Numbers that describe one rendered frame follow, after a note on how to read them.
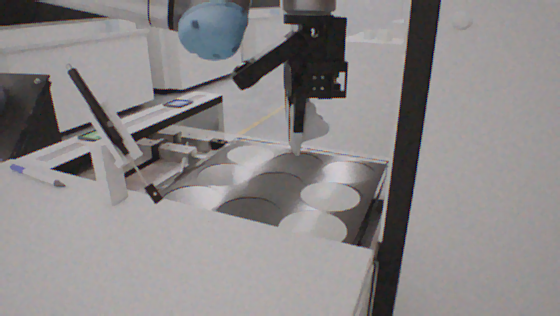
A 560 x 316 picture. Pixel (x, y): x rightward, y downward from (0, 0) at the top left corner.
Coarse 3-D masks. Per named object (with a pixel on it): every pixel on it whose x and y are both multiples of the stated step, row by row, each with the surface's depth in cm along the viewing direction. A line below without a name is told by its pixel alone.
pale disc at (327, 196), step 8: (312, 184) 68; (320, 184) 68; (328, 184) 68; (336, 184) 68; (304, 192) 65; (312, 192) 65; (320, 192) 65; (328, 192) 65; (336, 192) 65; (344, 192) 65; (352, 192) 66; (304, 200) 63; (312, 200) 63; (320, 200) 63; (328, 200) 63; (336, 200) 63; (344, 200) 63; (352, 200) 63; (320, 208) 60; (328, 208) 60; (336, 208) 60; (344, 208) 60
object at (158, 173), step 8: (200, 152) 88; (208, 152) 88; (160, 160) 83; (200, 160) 85; (144, 168) 79; (152, 168) 79; (160, 168) 79; (168, 168) 79; (176, 168) 79; (128, 176) 76; (136, 176) 76; (144, 176) 76; (152, 176) 76; (160, 176) 76; (168, 176) 76; (128, 184) 73; (136, 184) 73; (144, 184) 73; (160, 184) 73; (144, 192) 70
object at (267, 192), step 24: (240, 144) 87; (264, 144) 86; (216, 168) 75; (240, 168) 75; (264, 168) 75; (288, 168) 75; (312, 168) 75; (336, 168) 75; (360, 168) 75; (384, 168) 75; (168, 192) 66; (192, 192) 66; (216, 192) 66; (240, 192) 65; (264, 192) 66; (288, 192) 66; (360, 192) 66; (240, 216) 59; (264, 216) 59; (336, 216) 58; (360, 216) 58
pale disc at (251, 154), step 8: (232, 152) 82; (240, 152) 82; (248, 152) 82; (256, 152) 82; (264, 152) 82; (272, 152) 82; (232, 160) 78; (240, 160) 78; (248, 160) 78; (256, 160) 78; (264, 160) 78
